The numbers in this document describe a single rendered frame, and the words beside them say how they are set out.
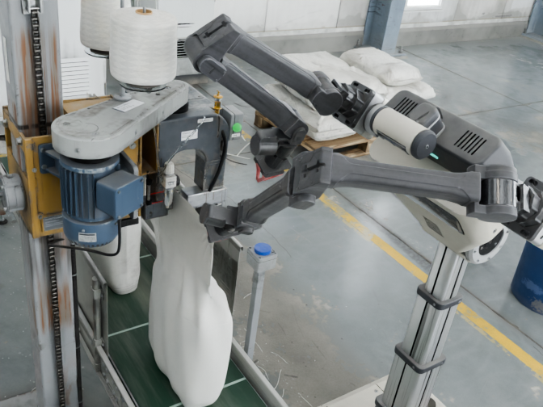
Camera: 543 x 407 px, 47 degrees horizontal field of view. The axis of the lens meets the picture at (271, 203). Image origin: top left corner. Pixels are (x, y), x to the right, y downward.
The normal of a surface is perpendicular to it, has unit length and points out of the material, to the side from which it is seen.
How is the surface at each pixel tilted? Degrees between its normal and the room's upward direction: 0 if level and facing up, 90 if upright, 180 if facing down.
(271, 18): 90
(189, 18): 90
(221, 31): 40
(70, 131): 0
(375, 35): 90
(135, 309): 0
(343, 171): 45
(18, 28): 90
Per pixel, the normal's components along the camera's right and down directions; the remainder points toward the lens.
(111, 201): -0.54, 0.37
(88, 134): 0.12, -0.86
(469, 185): 0.13, -0.25
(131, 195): 0.84, 0.36
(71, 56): 0.54, 0.48
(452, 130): -0.44, -0.53
